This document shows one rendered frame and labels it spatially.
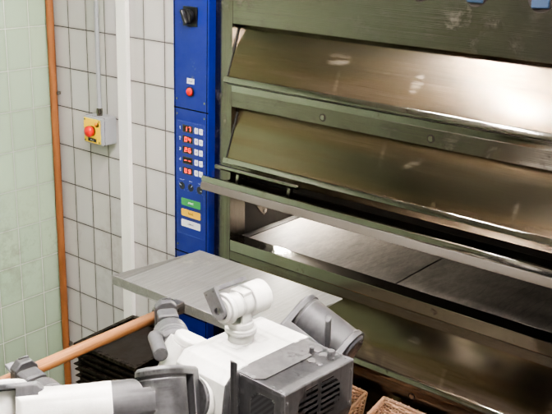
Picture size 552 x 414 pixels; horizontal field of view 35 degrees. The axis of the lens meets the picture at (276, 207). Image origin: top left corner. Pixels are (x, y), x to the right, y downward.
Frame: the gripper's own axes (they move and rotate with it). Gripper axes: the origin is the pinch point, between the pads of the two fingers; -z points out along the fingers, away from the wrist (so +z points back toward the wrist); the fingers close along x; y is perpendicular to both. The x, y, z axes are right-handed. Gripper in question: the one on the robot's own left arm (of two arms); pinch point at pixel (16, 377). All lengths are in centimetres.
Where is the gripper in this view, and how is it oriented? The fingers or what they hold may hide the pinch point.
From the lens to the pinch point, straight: 208.9
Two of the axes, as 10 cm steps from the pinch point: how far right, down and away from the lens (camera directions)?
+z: 6.8, 2.4, -6.9
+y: 7.3, -1.9, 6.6
